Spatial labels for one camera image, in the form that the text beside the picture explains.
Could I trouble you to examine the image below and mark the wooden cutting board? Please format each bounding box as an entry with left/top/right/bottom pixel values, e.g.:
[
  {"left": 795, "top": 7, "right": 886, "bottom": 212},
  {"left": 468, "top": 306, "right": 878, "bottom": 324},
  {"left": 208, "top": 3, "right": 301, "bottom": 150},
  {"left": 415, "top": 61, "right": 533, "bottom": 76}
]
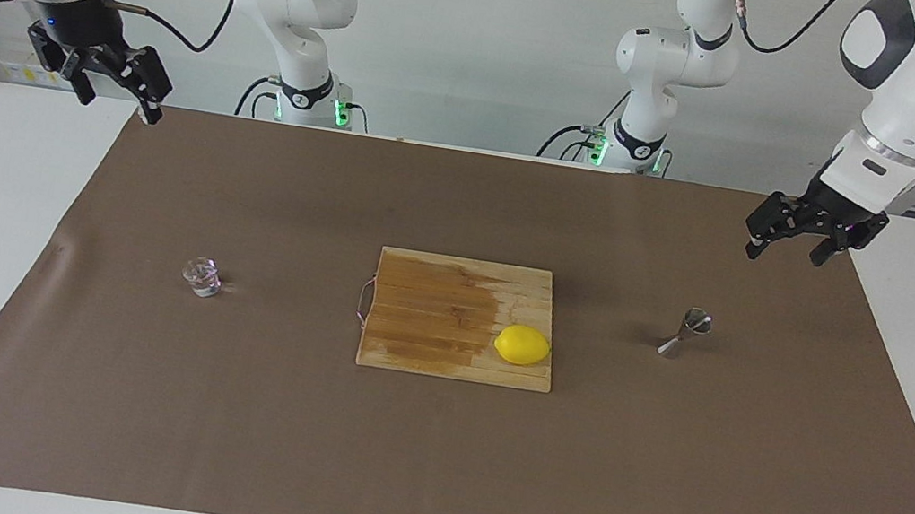
[{"left": 349, "top": 244, "right": 569, "bottom": 395}]

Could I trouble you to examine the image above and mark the yellow labelled wall box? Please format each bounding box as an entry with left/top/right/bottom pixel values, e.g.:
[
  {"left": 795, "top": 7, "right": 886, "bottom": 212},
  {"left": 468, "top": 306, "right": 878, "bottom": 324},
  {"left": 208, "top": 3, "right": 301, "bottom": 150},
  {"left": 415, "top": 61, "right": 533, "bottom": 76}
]
[{"left": 0, "top": 47, "right": 66, "bottom": 90}]

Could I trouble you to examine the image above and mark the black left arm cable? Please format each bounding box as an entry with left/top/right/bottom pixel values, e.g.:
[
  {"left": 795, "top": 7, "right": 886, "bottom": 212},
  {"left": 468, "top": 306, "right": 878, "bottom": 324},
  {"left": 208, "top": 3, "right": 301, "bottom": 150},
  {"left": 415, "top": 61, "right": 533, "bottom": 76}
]
[{"left": 704, "top": 0, "right": 915, "bottom": 186}]

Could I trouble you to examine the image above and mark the yellow lemon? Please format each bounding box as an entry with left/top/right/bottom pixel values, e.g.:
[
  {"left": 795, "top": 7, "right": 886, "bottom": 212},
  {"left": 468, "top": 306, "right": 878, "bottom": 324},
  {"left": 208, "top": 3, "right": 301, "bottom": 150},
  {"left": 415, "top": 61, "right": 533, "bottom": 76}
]
[{"left": 491, "top": 320, "right": 554, "bottom": 370}]

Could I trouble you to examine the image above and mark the small clear glass cup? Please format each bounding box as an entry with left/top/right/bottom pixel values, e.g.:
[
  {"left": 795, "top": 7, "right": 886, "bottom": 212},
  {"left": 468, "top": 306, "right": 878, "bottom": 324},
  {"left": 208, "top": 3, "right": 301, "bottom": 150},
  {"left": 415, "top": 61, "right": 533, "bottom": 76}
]
[{"left": 179, "top": 255, "right": 226, "bottom": 301}]

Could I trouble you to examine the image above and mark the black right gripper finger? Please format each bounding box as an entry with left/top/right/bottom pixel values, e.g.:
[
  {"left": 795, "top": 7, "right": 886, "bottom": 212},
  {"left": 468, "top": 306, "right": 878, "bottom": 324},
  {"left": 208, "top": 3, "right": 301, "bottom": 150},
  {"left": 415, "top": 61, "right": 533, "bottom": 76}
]
[
  {"left": 93, "top": 39, "right": 179, "bottom": 128},
  {"left": 17, "top": 21, "right": 107, "bottom": 107}
]

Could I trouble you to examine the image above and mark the black base power cable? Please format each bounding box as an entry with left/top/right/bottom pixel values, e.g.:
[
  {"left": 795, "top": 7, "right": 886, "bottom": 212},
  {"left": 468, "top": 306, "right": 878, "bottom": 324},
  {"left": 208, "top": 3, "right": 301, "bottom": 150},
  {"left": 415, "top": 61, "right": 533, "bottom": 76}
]
[
  {"left": 342, "top": 101, "right": 373, "bottom": 135},
  {"left": 234, "top": 74, "right": 282, "bottom": 122},
  {"left": 537, "top": 80, "right": 632, "bottom": 170}
]

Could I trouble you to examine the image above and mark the steel double jigger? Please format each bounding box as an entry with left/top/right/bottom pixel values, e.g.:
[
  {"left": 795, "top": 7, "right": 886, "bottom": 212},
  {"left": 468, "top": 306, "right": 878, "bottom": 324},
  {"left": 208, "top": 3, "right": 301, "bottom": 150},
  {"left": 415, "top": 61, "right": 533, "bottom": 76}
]
[{"left": 657, "top": 303, "right": 716, "bottom": 363}]

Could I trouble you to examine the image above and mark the brown paper table mat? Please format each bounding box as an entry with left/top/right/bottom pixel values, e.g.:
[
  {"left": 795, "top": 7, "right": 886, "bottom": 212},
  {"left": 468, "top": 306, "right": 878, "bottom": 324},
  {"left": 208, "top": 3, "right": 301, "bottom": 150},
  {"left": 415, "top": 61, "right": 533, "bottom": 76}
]
[{"left": 0, "top": 78, "right": 915, "bottom": 514}]

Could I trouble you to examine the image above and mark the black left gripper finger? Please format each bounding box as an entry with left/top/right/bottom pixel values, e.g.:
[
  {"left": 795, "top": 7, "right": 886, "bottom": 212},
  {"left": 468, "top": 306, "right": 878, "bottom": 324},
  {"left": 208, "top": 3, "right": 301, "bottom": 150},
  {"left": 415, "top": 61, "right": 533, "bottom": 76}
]
[
  {"left": 808, "top": 220, "right": 880, "bottom": 276},
  {"left": 740, "top": 189, "right": 821, "bottom": 270}
]

